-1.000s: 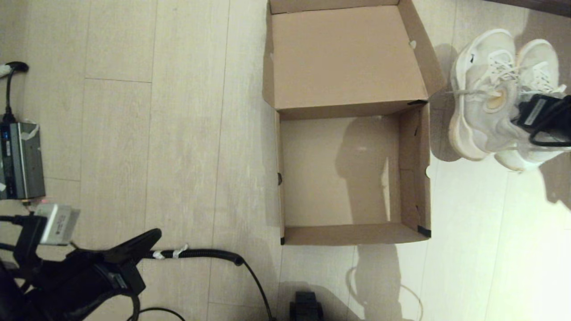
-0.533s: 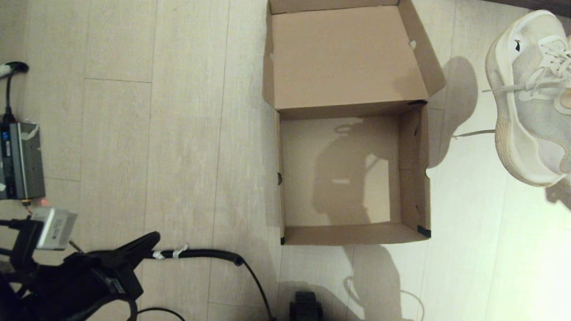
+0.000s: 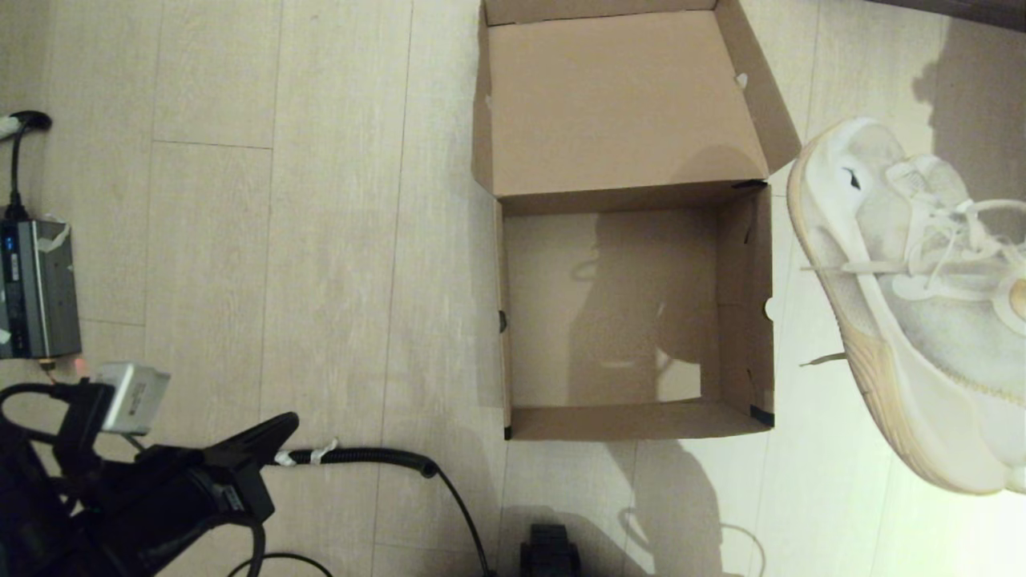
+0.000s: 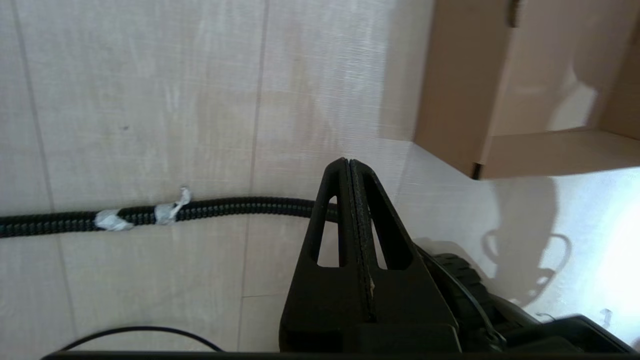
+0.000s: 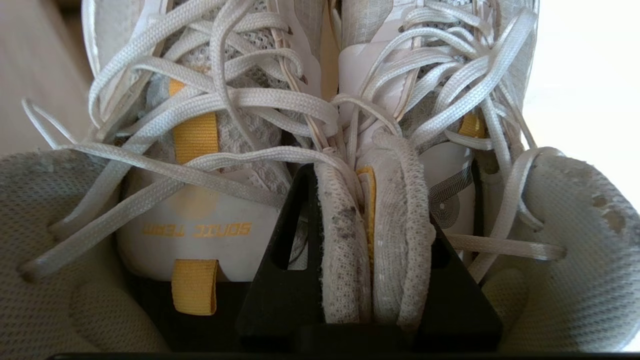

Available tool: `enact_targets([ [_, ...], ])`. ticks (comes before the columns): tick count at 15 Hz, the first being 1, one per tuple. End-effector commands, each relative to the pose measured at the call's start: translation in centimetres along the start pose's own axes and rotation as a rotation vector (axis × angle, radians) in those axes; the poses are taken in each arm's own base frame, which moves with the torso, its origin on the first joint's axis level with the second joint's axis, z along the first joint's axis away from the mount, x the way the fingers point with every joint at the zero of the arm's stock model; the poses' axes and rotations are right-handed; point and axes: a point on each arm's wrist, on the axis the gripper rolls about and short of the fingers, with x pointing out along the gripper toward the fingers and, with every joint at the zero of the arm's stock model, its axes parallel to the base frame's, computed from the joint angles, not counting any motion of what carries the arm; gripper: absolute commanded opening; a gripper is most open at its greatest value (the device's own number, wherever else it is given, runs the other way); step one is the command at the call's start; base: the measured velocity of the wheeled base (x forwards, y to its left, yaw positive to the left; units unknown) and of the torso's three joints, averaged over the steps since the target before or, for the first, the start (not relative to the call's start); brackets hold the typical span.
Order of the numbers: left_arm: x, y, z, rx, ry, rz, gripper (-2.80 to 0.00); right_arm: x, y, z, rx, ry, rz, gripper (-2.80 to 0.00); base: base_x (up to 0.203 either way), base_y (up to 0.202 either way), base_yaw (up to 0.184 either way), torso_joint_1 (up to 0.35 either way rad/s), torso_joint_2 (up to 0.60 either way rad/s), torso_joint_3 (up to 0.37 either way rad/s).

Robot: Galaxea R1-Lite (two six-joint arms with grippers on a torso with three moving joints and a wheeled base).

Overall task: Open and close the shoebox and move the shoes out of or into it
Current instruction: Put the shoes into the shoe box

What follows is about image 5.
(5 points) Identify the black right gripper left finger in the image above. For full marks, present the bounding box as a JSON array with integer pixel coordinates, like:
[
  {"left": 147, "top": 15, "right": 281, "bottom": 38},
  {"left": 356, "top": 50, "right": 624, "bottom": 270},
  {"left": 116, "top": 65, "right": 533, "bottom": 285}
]
[{"left": 234, "top": 162, "right": 327, "bottom": 352}]

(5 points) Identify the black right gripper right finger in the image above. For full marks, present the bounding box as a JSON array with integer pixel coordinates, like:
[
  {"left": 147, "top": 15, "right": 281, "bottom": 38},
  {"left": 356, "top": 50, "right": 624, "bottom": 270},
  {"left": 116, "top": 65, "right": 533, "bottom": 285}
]
[{"left": 416, "top": 220, "right": 504, "bottom": 352}]

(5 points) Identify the white lace-up sneaker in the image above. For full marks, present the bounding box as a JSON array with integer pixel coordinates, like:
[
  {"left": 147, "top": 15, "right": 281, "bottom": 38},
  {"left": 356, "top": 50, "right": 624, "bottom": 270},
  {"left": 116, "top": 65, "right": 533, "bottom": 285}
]
[
  {"left": 327, "top": 0, "right": 640, "bottom": 354},
  {"left": 0, "top": 0, "right": 375, "bottom": 360}
]

